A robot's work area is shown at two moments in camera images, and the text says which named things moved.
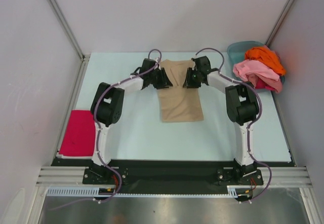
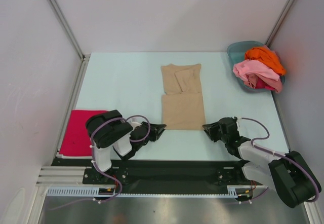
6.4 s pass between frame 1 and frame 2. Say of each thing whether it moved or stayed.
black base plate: stayed
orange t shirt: stayed
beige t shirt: moved
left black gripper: moved
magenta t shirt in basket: stayed
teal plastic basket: stayed
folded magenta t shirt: stayed
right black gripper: moved
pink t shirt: stayed
